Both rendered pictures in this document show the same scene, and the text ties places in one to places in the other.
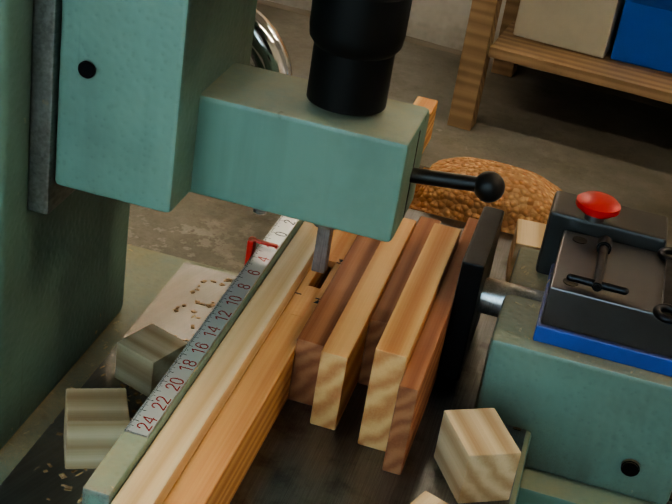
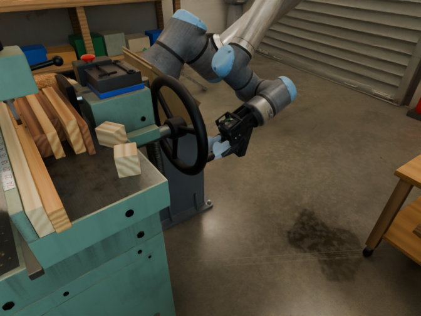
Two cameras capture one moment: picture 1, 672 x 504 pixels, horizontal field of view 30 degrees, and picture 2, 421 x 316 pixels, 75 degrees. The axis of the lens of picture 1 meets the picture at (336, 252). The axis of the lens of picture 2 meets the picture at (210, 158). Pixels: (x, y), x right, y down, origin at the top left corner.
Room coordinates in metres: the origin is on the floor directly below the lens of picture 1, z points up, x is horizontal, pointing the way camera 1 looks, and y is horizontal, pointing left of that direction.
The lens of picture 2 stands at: (0.16, 0.11, 1.20)
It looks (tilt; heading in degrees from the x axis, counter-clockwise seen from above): 36 degrees down; 312
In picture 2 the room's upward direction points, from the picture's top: straight up
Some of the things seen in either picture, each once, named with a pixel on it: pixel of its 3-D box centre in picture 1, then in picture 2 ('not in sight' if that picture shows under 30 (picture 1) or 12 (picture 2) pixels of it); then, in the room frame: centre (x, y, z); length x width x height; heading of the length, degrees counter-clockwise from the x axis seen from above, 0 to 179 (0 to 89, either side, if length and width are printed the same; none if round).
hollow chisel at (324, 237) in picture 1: (324, 237); (11, 106); (0.74, 0.01, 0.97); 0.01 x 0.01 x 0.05; 79
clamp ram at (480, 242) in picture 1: (514, 302); (84, 96); (0.74, -0.12, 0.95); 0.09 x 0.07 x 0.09; 169
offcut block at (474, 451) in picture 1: (476, 454); (111, 134); (0.61, -0.10, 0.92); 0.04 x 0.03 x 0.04; 20
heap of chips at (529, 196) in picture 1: (495, 186); (42, 81); (0.99, -0.13, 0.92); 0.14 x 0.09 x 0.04; 79
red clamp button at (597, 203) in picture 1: (598, 204); (88, 57); (0.77, -0.17, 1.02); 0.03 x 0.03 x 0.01
